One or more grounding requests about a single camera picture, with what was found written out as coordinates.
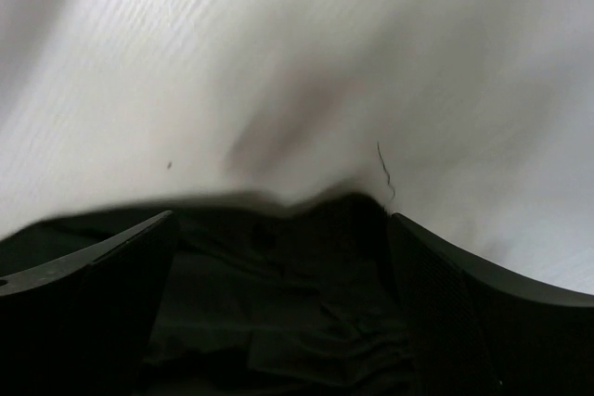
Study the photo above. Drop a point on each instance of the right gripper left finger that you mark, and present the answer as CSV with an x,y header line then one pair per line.
x,y
79,324

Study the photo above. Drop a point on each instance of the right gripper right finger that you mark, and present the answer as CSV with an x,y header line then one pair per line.
x,y
477,328

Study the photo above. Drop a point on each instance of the black trousers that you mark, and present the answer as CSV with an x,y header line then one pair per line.
x,y
261,305

